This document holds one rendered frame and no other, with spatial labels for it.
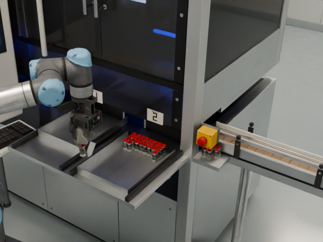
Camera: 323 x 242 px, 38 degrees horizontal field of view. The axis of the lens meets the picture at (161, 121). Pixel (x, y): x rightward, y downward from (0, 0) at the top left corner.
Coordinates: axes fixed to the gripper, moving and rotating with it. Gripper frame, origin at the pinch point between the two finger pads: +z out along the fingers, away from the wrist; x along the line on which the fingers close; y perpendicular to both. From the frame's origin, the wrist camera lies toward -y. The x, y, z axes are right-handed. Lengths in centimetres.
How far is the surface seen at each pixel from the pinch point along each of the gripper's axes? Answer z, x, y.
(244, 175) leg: 36, 62, 39
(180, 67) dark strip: -15, 48, 11
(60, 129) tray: 25, 31, -43
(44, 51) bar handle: -7, 41, -58
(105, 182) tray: 23.3, 10.2, 1.6
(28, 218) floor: 114, 41, -91
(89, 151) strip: 23.2, 22.7, -17.5
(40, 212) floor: 114, 50, -89
